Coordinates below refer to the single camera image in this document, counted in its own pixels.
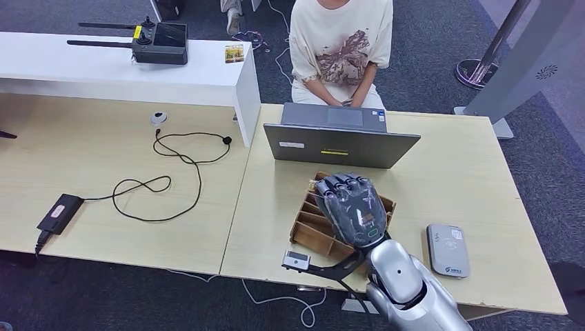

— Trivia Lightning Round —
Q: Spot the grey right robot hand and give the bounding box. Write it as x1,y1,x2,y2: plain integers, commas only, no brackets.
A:
313,172,390,250

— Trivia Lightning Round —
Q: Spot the wooden card organizer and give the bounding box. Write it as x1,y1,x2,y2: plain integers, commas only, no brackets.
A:
289,171,397,266

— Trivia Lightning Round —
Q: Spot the person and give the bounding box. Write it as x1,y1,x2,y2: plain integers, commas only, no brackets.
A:
288,0,394,110

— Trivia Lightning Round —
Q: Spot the grey card reader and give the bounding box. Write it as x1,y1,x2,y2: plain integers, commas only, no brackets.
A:
426,223,471,279

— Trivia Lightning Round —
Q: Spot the autumn tree picture card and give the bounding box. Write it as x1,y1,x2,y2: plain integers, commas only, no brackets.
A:
224,43,245,64

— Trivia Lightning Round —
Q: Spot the person's foot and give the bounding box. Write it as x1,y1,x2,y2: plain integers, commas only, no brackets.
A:
220,0,243,37

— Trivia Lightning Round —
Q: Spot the grey laptop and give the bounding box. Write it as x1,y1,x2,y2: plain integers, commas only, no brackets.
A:
263,102,422,170

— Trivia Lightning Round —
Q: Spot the white desk foot plate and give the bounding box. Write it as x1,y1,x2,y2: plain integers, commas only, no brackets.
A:
340,297,380,316

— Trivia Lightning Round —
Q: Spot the grey kiosk stand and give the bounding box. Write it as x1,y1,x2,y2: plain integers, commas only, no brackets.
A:
455,0,585,140

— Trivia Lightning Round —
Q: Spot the black remote controller with antennas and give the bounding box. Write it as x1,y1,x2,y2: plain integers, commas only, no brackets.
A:
67,16,189,66

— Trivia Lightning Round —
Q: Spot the black box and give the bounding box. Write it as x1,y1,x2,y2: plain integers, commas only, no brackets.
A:
150,0,186,21

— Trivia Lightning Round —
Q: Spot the white desk riser shelf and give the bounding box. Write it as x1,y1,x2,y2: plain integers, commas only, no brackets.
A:
0,32,261,148

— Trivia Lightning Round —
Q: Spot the black power adapter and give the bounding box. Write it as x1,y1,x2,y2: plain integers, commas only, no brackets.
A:
36,193,86,236

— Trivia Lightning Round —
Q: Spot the white thin floor cable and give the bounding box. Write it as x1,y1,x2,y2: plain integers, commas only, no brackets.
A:
266,0,293,86

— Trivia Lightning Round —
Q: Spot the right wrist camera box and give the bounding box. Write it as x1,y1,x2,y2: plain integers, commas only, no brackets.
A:
281,250,366,282

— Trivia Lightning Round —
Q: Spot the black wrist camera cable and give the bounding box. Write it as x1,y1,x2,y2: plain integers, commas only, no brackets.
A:
335,279,376,331

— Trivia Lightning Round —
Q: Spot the tangled purple cable bundle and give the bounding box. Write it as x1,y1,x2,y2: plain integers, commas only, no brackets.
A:
232,30,270,53

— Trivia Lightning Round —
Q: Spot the white looped floor cable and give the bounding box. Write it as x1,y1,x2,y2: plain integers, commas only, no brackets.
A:
164,268,328,329

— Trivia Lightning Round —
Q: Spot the metal stanchion post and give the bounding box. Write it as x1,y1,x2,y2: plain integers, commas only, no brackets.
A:
455,0,533,91

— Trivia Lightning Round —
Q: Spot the thin black adapter cable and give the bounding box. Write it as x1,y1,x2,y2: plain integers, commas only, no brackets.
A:
83,130,233,223

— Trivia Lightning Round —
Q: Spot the black power cord plug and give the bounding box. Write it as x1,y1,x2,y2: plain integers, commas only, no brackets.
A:
34,230,52,256

